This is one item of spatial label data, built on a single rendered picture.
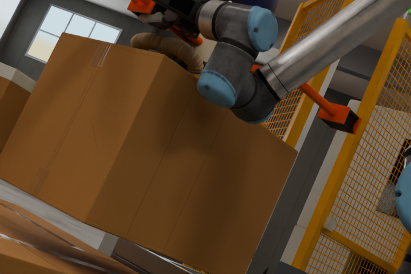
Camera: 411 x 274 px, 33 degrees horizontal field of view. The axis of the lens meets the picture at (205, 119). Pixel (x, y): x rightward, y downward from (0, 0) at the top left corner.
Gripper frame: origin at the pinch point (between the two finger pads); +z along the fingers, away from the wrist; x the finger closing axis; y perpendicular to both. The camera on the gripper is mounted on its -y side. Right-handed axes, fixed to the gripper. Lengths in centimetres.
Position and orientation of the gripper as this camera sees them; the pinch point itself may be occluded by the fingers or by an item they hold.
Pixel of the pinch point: (146, 3)
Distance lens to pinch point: 172.7
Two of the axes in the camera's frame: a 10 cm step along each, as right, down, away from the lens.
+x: 4.2, -9.0, 1.4
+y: 5.6, 3.8, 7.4
